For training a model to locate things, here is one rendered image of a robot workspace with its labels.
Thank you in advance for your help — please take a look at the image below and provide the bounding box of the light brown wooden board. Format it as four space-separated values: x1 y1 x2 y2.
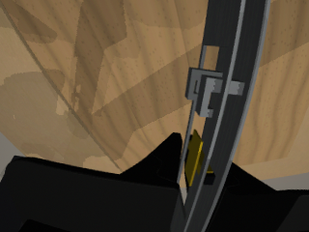
1 0 309 171

